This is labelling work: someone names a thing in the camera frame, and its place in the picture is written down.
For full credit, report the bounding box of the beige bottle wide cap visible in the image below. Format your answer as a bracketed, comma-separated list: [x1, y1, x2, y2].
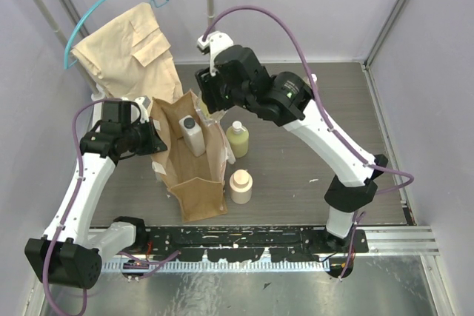
[229, 169, 253, 204]

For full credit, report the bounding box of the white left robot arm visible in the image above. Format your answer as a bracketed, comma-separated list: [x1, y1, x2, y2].
[24, 97, 167, 289]

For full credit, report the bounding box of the clear bottle black cap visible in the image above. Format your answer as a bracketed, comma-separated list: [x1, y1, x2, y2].
[196, 93, 227, 127]

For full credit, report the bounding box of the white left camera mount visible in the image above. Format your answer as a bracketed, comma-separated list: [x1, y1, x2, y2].
[131, 96, 150, 124]

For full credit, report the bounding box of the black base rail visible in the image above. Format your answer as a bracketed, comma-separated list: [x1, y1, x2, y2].
[125, 225, 369, 263]

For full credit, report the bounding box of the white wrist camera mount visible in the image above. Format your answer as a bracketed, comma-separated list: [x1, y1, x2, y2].
[196, 31, 234, 76]

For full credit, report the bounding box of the white bottle black cap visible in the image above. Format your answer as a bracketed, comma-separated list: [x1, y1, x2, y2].
[178, 115, 206, 157]

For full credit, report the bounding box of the beige cloth garment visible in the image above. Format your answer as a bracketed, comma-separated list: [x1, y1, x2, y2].
[71, 2, 183, 103]

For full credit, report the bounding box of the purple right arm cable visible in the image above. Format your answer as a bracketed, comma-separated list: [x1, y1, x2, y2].
[204, 5, 414, 280]

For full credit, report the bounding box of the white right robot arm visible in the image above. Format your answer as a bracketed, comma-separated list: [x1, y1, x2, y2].
[196, 44, 388, 252]

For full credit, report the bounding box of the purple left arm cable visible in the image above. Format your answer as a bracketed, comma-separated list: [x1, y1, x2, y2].
[42, 98, 125, 316]

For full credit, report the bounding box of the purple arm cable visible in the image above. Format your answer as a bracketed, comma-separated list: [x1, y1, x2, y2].
[42, 98, 125, 316]
[204, 5, 414, 280]

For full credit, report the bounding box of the teal clothes hanger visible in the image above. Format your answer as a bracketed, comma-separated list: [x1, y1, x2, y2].
[63, 0, 170, 70]

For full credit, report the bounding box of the green pump lotion bottle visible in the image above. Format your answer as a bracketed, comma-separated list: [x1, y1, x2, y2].
[226, 121, 250, 158]

